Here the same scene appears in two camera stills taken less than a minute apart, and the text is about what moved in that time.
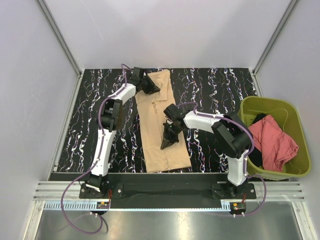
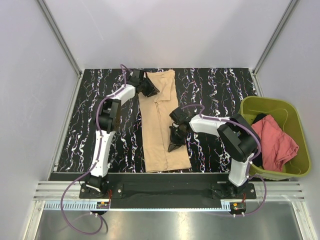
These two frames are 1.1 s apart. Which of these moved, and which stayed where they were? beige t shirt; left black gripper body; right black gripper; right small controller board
Moved: right black gripper
Stayed: beige t shirt; left black gripper body; right small controller board
